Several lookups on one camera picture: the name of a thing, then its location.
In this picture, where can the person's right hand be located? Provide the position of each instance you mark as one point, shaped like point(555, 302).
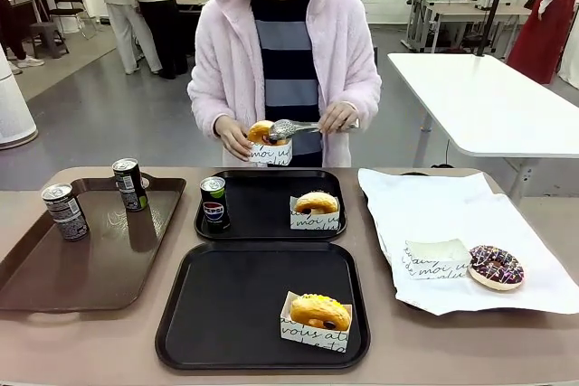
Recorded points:
point(233, 137)

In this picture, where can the white printed paper donut box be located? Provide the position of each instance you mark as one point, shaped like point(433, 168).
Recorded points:
point(271, 153)
point(434, 266)

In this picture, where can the large black serving tray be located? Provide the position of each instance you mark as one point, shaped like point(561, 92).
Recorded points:
point(226, 304)

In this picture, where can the small black serving tray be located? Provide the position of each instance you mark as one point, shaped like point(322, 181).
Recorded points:
point(262, 205)

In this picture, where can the grey plastic stool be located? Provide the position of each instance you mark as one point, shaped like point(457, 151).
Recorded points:
point(47, 31)

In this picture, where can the person in pink fleece jacket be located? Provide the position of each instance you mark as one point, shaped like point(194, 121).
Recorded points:
point(226, 42)

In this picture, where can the black Pepsi can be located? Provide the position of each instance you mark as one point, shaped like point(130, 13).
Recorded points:
point(68, 216)
point(129, 187)
point(215, 209)

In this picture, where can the black pole stand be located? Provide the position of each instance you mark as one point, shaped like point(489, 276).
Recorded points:
point(495, 2)

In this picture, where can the chocolate donut with sprinkles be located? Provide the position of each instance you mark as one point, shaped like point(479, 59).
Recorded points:
point(479, 259)

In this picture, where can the yellow frosted donut in box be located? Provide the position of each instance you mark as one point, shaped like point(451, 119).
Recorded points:
point(307, 336)

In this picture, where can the white folding table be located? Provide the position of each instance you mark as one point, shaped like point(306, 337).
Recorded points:
point(488, 101)

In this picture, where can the glazed donut in box middle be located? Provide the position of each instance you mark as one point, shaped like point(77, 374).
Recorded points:
point(314, 222)

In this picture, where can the person's left forearm pink sleeve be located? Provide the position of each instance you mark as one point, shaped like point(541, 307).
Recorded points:
point(368, 96)

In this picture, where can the grey workbench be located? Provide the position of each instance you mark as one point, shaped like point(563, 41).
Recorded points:
point(470, 10)

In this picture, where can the white paper sheet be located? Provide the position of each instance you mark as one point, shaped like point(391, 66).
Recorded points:
point(443, 209)

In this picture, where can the white cylindrical appliance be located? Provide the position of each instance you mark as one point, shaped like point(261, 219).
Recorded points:
point(11, 106)

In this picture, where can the person's right forearm pink sleeve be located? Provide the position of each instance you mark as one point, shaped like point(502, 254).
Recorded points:
point(205, 101)

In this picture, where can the metal serving tongs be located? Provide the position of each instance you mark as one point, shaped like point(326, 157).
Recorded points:
point(282, 128)

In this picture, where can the person's left hand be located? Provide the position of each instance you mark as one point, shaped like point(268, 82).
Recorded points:
point(339, 117)

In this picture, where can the bystander in dark clothes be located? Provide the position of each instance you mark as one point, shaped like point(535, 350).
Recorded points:
point(9, 20)

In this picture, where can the mannequin in red apron dress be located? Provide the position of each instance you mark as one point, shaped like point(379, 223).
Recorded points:
point(547, 29)

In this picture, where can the plain glazed donut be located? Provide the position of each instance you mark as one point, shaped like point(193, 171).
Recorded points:
point(312, 200)
point(259, 132)

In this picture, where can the glazed donut with yellow sprinkles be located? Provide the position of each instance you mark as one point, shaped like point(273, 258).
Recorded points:
point(316, 309)

